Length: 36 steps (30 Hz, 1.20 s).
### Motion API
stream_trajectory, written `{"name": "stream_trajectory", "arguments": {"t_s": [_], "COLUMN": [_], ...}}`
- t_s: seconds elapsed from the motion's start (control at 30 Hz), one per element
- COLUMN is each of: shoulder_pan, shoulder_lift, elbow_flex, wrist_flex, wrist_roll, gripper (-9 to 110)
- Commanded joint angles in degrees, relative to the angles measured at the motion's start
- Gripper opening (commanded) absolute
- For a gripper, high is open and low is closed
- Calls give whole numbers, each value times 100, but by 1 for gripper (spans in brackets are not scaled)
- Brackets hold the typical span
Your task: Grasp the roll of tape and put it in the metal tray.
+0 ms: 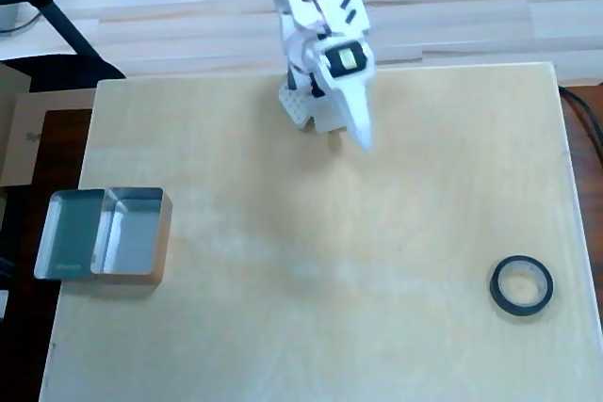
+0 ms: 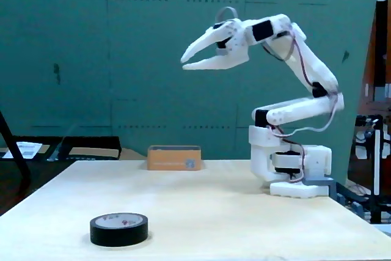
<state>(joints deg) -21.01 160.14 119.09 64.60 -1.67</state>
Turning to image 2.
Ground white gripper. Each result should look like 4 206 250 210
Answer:
180 19 251 72

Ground black tape roll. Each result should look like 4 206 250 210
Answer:
89 212 150 248

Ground metal tray with orange sides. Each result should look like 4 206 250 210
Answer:
147 145 202 171

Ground green backdrop board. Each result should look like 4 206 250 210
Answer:
0 0 383 161

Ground flat black box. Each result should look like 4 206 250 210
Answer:
57 136 122 161

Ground brown shelf unit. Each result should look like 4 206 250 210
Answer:
357 0 391 115

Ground grey table clamp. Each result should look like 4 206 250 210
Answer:
302 178 348 205

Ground printed white paper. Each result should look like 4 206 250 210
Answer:
1 141 43 160

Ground black slanted stand leg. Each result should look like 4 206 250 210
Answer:
0 111 31 196

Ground red black servo wires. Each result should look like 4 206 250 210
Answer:
215 6 345 188

